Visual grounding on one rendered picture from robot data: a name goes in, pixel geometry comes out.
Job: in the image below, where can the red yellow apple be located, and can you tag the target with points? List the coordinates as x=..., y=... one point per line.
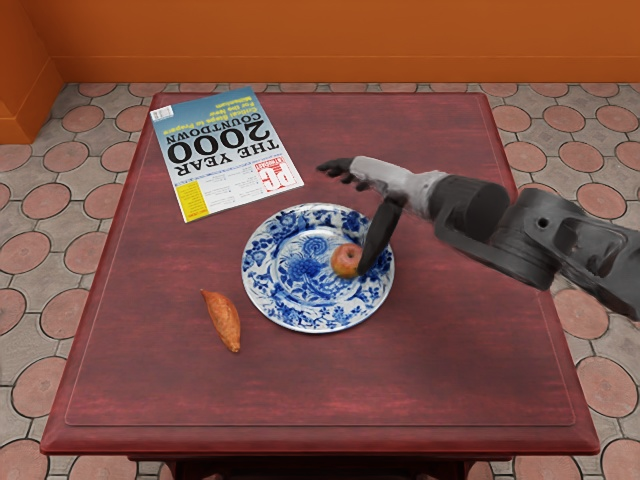
x=344, y=261

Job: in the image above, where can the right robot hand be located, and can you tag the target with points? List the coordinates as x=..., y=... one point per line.
x=387, y=175

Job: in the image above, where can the orange sweet potato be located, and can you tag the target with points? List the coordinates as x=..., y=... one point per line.
x=223, y=317

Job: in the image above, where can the magazine with blue cover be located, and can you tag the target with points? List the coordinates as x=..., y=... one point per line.
x=225, y=155

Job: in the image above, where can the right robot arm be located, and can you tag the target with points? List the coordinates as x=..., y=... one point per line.
x=530, y=225

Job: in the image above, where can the blue and white patterned plate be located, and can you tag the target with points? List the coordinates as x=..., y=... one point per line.
x=295, y=272

